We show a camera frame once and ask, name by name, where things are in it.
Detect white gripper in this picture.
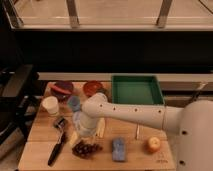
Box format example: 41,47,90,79
69,113,98,146

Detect dark purple grape bunch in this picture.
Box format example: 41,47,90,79
72,141,103,158

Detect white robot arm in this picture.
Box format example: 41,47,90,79
74,93,213,171

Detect white plastic cup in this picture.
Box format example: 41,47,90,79
42,96,59,116

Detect light blue cloth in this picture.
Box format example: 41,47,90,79
72,111,82,132

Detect pale banana peel strips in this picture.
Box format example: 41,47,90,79
96,118,105,138

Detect blue sponge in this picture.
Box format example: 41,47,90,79
112,138,126,162

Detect wooden cutting board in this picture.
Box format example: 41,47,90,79
18,80,176,171

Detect purple bowl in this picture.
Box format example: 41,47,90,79
49,81,74,101

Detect orange red bowl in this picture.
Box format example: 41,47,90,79
83,80,104,97

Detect red carrot piece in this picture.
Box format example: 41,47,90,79
49,84,71,95

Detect silver fork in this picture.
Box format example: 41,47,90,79
135,124,140,140

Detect green plastic tray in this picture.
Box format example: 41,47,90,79
111,75,165,105

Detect black chair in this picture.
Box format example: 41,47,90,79
0,65,39,145

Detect orange fruit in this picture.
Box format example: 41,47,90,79
147,137,161,153

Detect black handled peeler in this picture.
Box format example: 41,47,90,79
48,116,66,166

